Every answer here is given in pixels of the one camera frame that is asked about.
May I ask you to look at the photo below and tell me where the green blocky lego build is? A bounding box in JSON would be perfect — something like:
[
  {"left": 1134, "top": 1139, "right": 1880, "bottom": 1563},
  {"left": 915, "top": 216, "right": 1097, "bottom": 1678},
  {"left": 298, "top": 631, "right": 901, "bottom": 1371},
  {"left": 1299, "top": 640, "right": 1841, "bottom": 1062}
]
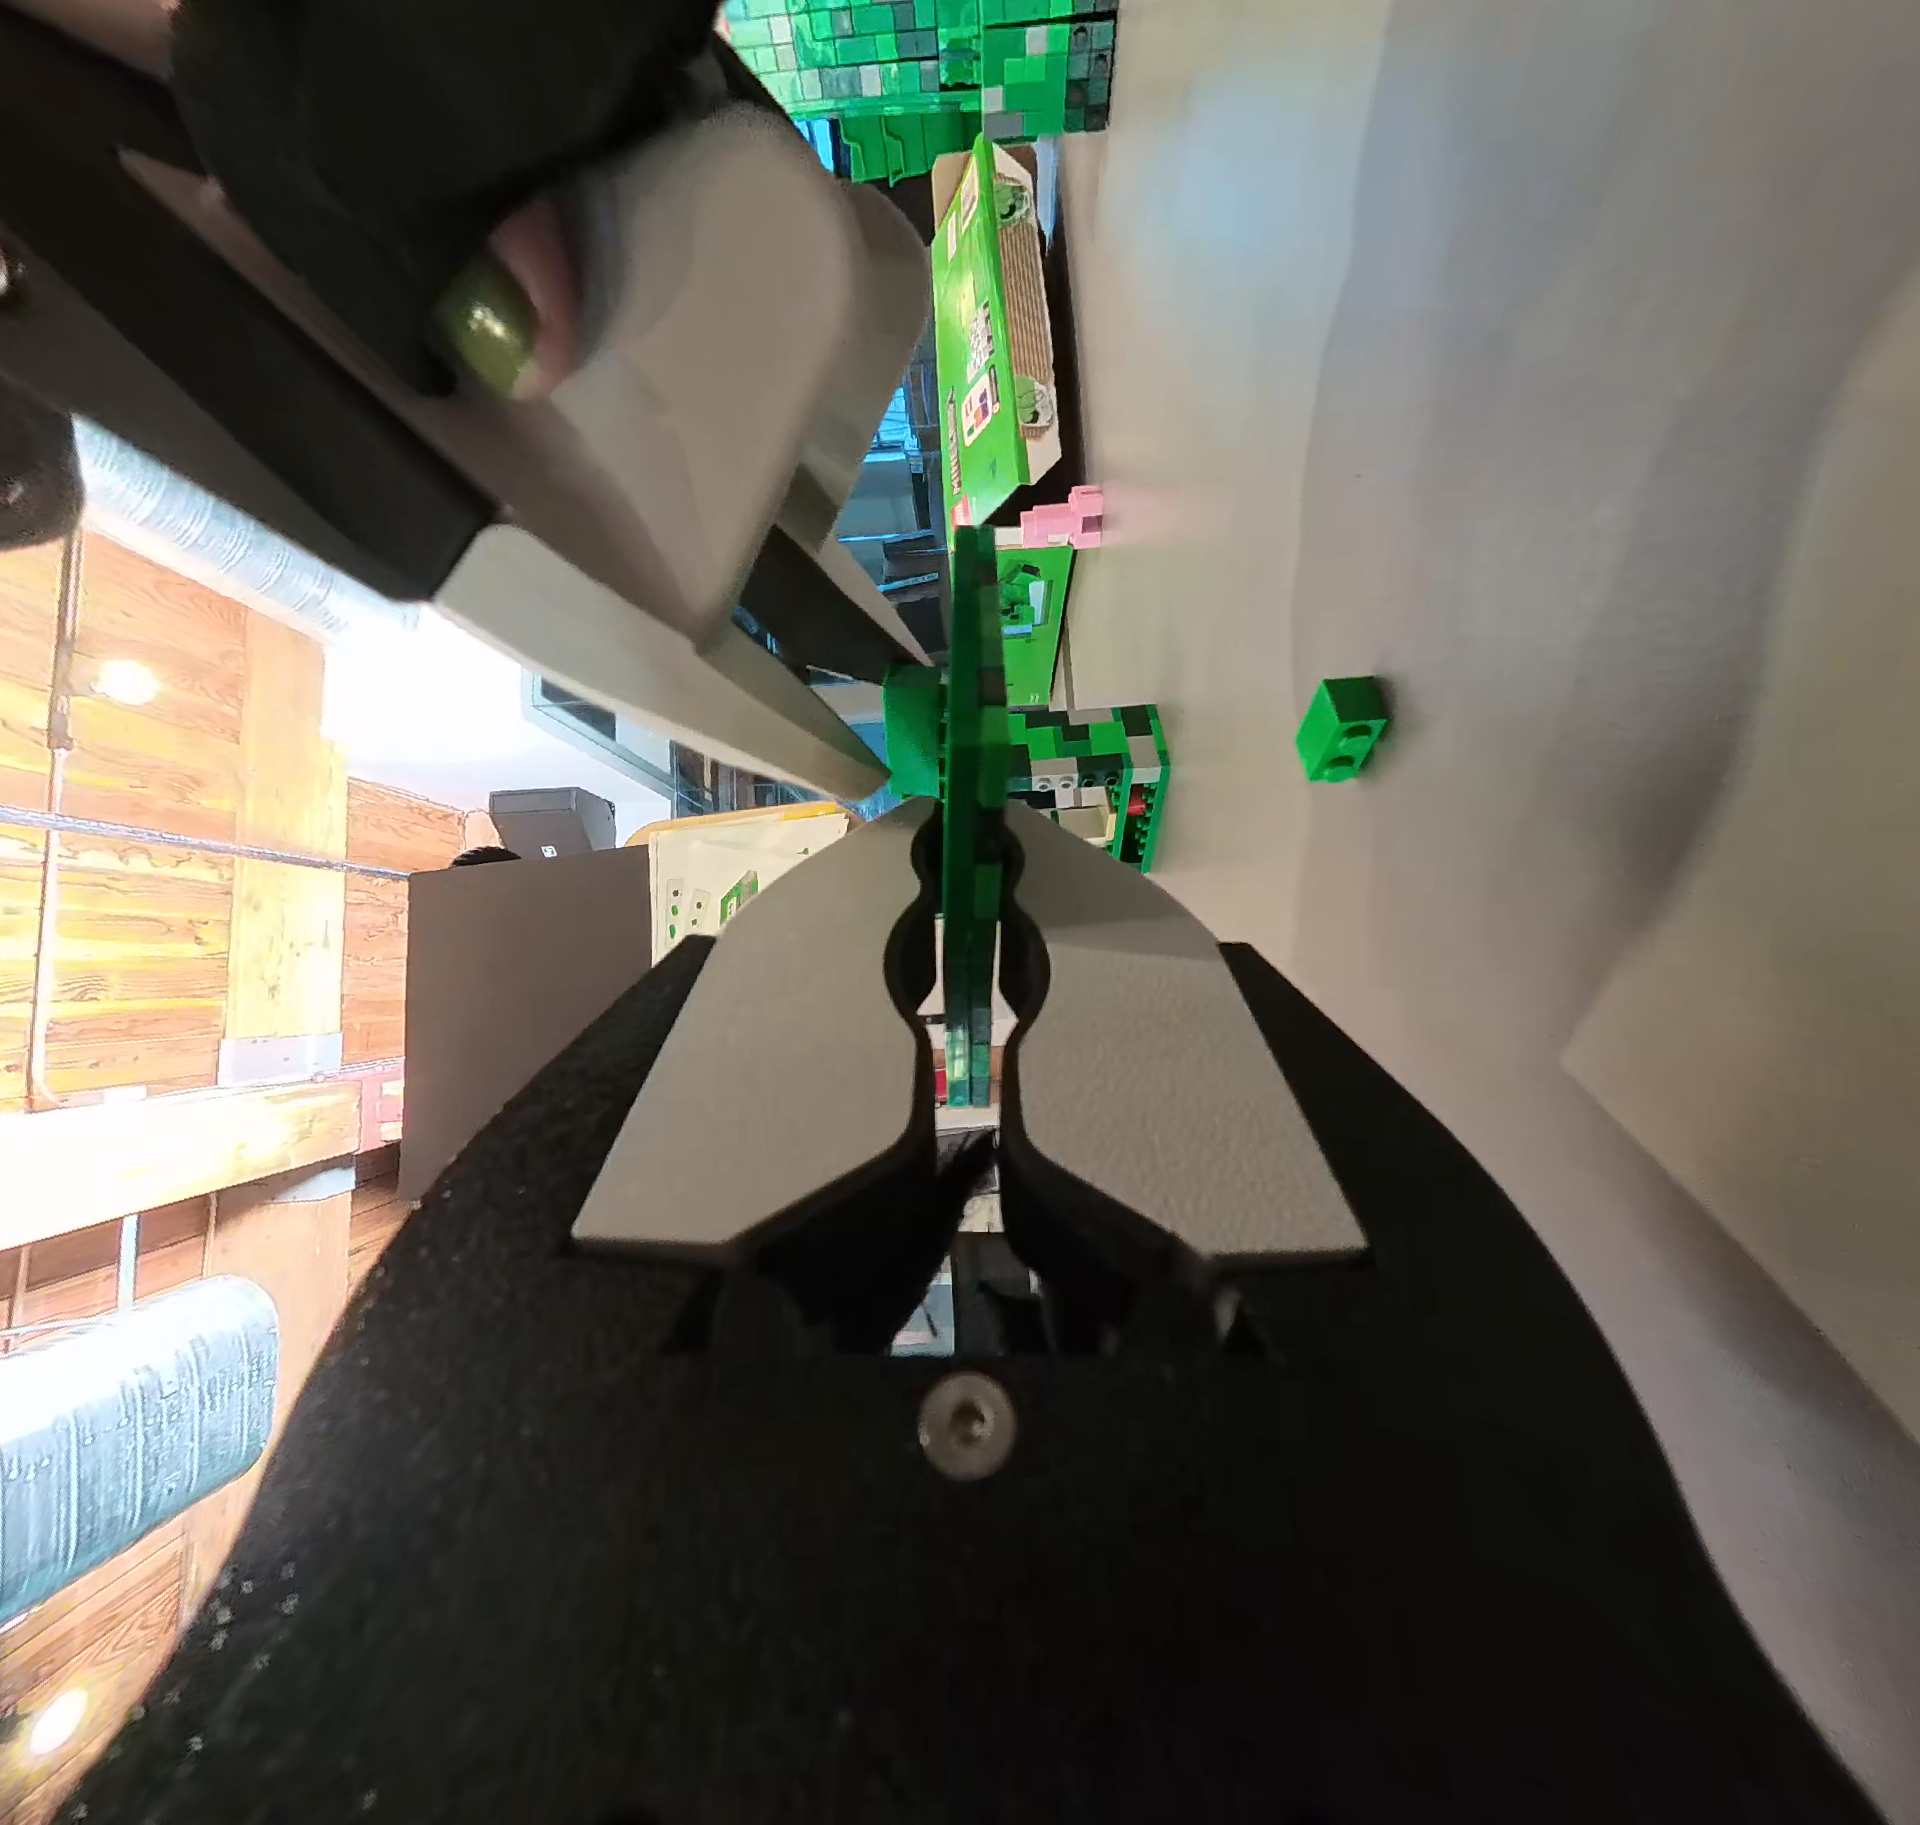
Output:
[{"left": 1005, "top": 700, "right": 1170, "bottom": 870}]

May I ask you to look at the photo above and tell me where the green lego plate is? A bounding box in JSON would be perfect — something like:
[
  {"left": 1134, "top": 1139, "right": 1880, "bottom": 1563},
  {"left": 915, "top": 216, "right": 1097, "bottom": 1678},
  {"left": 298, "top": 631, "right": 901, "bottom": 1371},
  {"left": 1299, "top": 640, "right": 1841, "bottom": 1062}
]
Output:
[{"left": 936, "top": 519, "right": 1026, "bottom": 1111}]

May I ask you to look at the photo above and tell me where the pink lego pig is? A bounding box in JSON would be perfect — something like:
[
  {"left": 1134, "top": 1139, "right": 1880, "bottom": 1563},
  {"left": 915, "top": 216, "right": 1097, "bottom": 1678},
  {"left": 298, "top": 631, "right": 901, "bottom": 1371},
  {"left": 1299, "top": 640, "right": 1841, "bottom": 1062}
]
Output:
[{"left": 1017, "top": 486, "right": 1123, "bottom": 558}]

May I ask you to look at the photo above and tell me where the teal air duct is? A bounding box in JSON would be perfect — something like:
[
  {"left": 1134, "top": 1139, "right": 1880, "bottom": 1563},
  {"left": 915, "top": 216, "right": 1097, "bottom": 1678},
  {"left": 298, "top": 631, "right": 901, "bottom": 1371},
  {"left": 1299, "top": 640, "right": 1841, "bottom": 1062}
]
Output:
[{"left": 0, "top": 1274, "right": 282, "bottom": 1635}]

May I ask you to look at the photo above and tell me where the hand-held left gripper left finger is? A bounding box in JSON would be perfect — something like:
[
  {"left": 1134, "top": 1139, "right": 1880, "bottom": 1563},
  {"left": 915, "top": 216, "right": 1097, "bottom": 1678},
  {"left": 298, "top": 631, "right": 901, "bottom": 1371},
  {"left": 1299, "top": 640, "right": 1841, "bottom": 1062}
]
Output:
[{"left": 570, "top": 803, "right": 940, "bottom": 1330}]

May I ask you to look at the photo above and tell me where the lego instruction booklet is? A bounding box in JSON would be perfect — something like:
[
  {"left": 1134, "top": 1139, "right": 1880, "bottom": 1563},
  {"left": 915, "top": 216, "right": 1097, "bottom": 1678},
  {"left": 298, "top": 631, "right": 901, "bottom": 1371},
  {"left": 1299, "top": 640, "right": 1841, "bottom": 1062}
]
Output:
[{"left": 654, "top": 807, "right": 861, "bottom": 961}]

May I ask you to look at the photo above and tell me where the person's right hand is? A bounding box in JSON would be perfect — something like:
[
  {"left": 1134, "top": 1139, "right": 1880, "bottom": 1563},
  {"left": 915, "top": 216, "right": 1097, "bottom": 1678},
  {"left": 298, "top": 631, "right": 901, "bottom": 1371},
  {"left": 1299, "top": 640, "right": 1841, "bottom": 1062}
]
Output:
[{"left": 172, "top": 0, "right": 737, "bottom": 405}]

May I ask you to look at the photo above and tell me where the dark grey panel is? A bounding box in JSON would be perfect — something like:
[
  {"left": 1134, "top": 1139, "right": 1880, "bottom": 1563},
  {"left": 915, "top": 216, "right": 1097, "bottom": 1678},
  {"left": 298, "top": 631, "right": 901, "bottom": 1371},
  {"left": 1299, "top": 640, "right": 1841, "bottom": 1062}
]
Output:
[{"left": 404, "top": 849, "right": 659, "bottom": 1206}]

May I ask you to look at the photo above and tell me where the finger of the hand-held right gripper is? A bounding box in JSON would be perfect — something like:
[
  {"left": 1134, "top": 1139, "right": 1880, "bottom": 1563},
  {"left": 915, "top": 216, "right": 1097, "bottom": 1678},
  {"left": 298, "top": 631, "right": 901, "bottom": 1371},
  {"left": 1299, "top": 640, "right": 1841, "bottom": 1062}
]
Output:
[
  {"left": 737, "top": 510, "right": 936, "bottom": 688},
  {"left": 436, "top": 527, "right": 898, "bottom": 803}
]

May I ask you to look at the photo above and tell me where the long green lego brick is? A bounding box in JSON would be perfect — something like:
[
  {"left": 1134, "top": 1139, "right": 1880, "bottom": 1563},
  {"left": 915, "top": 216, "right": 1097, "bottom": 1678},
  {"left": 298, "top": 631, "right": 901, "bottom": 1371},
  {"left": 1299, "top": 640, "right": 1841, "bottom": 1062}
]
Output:
[{"left": 1298, "top": 678, "right": 1392, "bottom": 786}]

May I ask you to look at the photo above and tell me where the black monitor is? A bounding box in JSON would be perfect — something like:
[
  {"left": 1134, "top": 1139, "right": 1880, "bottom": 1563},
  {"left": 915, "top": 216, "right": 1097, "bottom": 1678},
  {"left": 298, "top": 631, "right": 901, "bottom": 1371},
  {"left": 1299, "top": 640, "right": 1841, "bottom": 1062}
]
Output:
[{"left": 485, "top": 786, "right": 621, "bottom": 860}]

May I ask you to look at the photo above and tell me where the large green lego build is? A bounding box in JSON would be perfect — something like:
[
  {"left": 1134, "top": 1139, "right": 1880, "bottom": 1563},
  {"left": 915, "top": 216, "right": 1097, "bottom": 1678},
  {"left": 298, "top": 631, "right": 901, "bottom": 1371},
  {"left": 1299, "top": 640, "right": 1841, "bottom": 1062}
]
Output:
[{"left": 701, "top": 0, "right": 1129, "bottom": 188}]

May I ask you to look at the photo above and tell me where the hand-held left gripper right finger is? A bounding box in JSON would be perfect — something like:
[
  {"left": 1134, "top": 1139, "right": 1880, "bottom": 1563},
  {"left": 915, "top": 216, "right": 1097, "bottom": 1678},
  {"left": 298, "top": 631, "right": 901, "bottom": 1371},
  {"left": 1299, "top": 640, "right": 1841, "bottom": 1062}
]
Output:
[{"left": 998, "top": 803, "right": 1373, "bottom": 1339}]

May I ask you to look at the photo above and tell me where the green lego box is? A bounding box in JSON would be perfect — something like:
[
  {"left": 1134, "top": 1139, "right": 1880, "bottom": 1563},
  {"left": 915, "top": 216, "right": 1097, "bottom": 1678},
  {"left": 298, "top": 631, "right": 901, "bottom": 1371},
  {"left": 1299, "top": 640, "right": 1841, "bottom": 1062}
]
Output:
[{"left": 933, "top": 130, "right": 1085, "bottom": 525}]

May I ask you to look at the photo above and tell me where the silver air duct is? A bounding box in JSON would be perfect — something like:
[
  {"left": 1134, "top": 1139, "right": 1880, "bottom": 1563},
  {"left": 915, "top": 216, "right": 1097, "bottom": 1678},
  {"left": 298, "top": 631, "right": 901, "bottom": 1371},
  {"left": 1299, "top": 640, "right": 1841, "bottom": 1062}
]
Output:
[{"left": 71, "top": 415, "right": 372, "bottom": 637}]

